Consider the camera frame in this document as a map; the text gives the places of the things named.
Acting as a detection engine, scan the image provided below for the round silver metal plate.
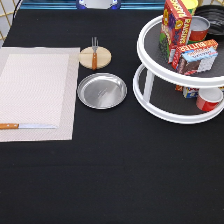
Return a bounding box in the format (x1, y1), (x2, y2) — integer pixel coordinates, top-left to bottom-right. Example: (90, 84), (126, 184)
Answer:
(77, 73), (127, 109)

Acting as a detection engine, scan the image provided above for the fork with wooden handle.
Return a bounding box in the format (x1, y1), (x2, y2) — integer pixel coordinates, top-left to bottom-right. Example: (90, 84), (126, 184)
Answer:
(92, 37), (98, 70)

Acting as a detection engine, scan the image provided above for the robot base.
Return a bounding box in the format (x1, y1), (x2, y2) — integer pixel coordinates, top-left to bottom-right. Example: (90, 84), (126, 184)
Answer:
(76, 0), (121, 9)

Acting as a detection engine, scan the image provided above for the white two-tier turntable rack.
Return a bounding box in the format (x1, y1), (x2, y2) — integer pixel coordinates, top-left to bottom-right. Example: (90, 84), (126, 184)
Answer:
(133, 15), (224, 124)

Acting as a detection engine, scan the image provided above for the round wooden coaster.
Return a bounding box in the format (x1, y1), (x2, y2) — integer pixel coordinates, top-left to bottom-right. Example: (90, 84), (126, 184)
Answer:
(79, 47), (112, 69)

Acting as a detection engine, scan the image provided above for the small box lower tier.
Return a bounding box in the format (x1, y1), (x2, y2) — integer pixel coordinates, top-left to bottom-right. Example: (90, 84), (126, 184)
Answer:
(175, 85), (199, 98)

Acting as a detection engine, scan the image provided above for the beige woven placemat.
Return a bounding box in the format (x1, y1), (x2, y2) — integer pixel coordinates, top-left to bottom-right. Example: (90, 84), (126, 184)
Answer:
(0, 47), (80, 142)

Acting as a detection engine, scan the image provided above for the red can lower tier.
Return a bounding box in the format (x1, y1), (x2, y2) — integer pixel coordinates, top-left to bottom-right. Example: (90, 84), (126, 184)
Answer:
(196, 88), (223, 111)

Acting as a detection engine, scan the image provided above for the red can tier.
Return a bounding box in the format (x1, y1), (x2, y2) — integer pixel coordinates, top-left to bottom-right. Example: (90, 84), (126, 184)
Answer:
(189, 16), (210, 42)
(196, 88), (223, 111)

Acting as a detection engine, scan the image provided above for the blue brown chocolate box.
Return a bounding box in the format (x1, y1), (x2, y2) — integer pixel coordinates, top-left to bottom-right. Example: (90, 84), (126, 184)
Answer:
(176, 47), (218, 75)

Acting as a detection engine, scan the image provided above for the red raisins box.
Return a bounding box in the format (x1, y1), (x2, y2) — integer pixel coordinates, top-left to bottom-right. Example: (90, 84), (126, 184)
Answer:
(159, 0), (192, 63)

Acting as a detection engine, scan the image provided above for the red butter box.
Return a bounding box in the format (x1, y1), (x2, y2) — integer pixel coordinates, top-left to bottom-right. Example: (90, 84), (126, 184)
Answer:
(172, 39), (218, 69)

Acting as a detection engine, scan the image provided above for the red can upper tier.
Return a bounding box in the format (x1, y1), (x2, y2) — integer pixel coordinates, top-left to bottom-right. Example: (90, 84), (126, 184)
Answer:
(189, 16), (210, 42)

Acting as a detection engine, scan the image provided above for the yellow green container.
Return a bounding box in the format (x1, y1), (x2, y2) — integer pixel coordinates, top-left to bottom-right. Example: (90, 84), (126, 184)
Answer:
(182, 0), (198, 15)

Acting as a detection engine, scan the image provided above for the black bowl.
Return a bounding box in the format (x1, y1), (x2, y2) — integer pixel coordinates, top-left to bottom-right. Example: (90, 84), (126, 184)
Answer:
(195, 5), (224, 36)

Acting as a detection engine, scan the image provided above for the knife with wooden handle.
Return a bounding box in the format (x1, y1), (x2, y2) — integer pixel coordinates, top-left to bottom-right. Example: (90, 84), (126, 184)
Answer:
(0, 123), (57, 130)

